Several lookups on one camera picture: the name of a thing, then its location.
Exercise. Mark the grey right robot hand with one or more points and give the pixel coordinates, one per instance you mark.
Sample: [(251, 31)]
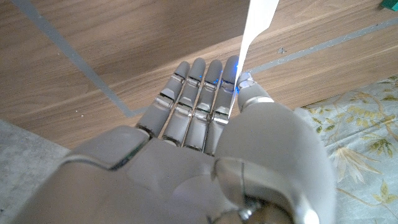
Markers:
[(186, 174)]

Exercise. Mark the white sticker release liner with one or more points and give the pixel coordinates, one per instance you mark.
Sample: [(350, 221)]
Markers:
[(258, 15)]

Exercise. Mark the small green block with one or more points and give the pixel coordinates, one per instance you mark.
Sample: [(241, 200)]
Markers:
[(391, 4)]

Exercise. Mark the grey tape strip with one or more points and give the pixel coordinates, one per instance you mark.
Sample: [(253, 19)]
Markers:
[(71, 56), (326, 45)]

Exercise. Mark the floral light blue backdrop cloth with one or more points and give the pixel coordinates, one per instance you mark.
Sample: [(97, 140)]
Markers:
[(357, 140)]

